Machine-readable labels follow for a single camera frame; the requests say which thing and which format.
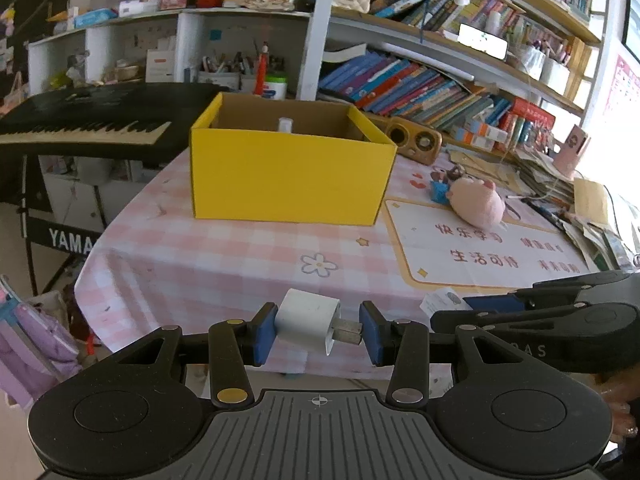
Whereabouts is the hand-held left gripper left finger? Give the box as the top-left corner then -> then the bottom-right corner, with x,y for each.
107,302 -> 278,408

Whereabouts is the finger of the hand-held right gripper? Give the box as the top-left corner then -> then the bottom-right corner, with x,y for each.
431,304 -> 586,335
462,270 -> 640,313

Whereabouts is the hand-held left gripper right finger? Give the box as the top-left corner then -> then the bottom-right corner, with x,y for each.
361,301 -> 538,407

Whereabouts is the white charger plug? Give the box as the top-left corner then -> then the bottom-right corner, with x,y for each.
274,288 -> 363,357

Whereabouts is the pink plush pig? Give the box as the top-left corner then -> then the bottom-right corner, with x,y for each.
447,176 -> 505,229

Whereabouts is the yellow cardboard box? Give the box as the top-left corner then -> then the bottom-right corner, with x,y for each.
189,92 -> 398,226

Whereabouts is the person's right hand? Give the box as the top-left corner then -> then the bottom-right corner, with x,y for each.
600,375 -> 640,443

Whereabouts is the white printed paper slip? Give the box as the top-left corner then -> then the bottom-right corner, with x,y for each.
420,287 -> 463,318

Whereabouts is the pink checked tablecloth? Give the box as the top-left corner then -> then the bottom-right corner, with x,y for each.
75,147 -> 606,381

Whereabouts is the black marker pen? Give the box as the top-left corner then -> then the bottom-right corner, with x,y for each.
520,197 -> 566,231

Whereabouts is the stack of loose papers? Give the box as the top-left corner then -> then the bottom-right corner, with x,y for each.
510,145 -> 640,273

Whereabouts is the pile of brown envelopes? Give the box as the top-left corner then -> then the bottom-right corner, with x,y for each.
447,147 -> 523,196

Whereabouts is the kraft paper envelope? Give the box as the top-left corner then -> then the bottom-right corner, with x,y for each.
572,177 -> 611,226

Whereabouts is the blue orange carton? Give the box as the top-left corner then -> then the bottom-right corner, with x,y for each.
462,120 -> 511,143
452,130 -> 501,150

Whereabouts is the brown retro radio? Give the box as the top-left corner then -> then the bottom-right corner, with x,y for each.
382,116 -> 443,165

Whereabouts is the set of red dictionaries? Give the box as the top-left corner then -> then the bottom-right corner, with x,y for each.
495,97 -> 556,148

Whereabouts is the black keyboard stand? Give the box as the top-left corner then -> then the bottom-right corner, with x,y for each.
20,155 -> 108,296

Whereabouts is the purple fabric bag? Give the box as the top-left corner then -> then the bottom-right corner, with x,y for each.
0,275 -> 83,411

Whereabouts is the row of blue books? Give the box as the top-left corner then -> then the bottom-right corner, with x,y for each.
317,52 -> 516,133

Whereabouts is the white storage box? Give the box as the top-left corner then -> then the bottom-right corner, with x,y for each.
540,55 -> 571,96

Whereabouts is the clear pen holder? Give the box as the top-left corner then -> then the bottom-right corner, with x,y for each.
515,42 -> 546,78

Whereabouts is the white jar green lid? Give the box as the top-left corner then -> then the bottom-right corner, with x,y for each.
264,74 -> 288,101

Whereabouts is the pen holder with pens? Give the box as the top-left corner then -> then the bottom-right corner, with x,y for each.
200,50 -> 241,91

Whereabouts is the white digital clock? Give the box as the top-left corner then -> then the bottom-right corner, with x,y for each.
457,23 -> 508,59

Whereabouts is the black keyboard piano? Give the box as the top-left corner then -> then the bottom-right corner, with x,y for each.
0,82 -> 226,171

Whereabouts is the white box red label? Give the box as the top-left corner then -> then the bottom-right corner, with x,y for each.
146,50 -> 177,82

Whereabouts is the white wooden bookshelf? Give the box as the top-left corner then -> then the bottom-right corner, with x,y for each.
300,0 -> 613,126

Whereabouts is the row of mixed books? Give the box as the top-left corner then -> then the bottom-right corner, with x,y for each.
367,0 -> 521,36

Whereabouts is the white side shelf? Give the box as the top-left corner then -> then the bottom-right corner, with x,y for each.
27,7 -> 313,101

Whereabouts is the flat white box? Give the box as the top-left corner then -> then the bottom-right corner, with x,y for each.
118,0 -> 161,17

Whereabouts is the blue tissue pack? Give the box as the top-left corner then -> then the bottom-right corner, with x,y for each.
74,8 -> 118,28

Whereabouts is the pink wall calendar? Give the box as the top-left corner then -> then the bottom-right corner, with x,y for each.
602,55 -> 640,121

